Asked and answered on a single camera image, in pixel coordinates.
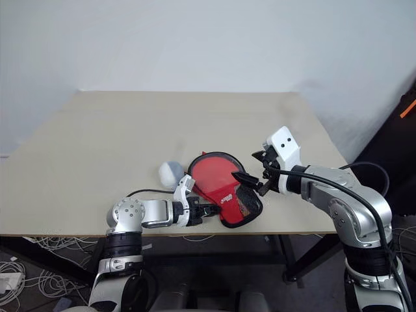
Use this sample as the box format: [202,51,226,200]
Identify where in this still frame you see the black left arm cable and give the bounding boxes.
[125,188,178,199]

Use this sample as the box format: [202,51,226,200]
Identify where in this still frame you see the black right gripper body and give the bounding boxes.
[258,145,283,198]

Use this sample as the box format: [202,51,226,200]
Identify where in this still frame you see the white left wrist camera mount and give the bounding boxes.
[173,174,196,205]

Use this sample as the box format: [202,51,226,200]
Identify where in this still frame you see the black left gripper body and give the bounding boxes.
[185,196,211,227]

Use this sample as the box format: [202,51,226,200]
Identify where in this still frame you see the orange strap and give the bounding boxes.
[400,98,416,119]

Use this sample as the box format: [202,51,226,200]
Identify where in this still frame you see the dark grey rounded shape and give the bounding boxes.
[155,281,197,312]
[236,290,271,312]

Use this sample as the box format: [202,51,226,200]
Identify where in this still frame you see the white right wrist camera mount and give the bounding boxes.
[266,125,302,170]

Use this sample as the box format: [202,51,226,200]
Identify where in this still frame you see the white ball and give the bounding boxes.
[158,160,185,189]

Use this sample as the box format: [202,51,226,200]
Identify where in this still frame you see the white floor cable tangle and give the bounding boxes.
[389,226,416,295]
[0,235,102,307]

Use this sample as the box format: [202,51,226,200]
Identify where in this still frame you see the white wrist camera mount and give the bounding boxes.
[266,125,302,170]
[173,174,196,205]

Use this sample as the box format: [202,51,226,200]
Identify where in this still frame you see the red black mesh paddle case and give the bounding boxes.
[187,150,264,229]

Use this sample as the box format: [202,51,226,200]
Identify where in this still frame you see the white power strip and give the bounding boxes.
[0,272,25,293]

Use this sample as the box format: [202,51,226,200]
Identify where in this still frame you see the black fabric equipment cover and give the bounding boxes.
[352,69,416,219]

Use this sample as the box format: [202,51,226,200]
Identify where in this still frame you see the red table tennis paddle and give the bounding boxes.
[191,155,242,196]

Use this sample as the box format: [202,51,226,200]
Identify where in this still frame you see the black metal table frame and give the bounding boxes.
[0,232,343,291]

